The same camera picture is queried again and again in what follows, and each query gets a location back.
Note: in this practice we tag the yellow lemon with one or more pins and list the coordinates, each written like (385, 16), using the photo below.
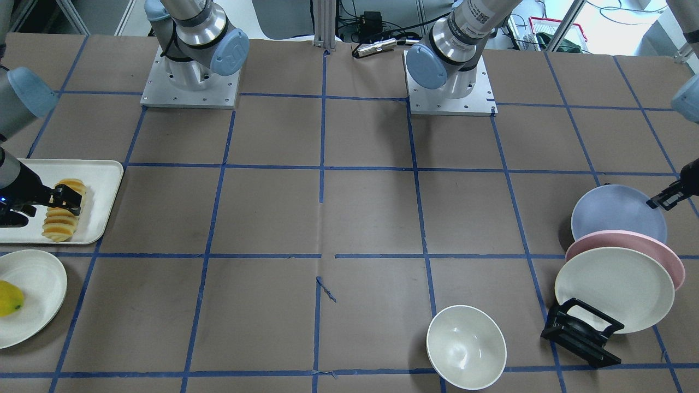
(12, 298)

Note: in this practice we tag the cream bowl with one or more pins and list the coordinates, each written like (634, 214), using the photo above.
(466, 347)

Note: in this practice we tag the aluminium frame post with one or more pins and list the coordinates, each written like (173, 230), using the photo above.
(324, 24)

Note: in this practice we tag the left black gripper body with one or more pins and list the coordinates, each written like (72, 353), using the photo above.
(690, 183)

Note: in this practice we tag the blue plate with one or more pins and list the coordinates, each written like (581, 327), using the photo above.
(617, 207)

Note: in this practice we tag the yellow spiral bread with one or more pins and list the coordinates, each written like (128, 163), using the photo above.
(60, 224)

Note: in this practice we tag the pink plate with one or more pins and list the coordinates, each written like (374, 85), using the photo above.
(651, 247)

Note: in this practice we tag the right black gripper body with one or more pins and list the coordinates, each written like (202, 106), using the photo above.
(24, 187)

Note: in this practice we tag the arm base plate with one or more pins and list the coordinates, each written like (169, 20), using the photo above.
(188, 85)
(467, 93)

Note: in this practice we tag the cream round plate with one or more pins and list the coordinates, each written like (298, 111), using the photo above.
(42, 279)

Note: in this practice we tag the black plate rack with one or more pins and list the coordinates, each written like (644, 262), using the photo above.
(579, 337)

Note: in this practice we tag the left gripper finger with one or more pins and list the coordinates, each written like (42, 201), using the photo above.
(674, 187)
(668, 201)

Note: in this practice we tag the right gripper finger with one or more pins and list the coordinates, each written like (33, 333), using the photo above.
(65, 211)
(64, 194)

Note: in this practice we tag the cream plate in rack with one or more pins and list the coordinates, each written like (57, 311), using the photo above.
(624, 284)

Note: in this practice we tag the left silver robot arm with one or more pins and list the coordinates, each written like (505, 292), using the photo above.
(456, 41)

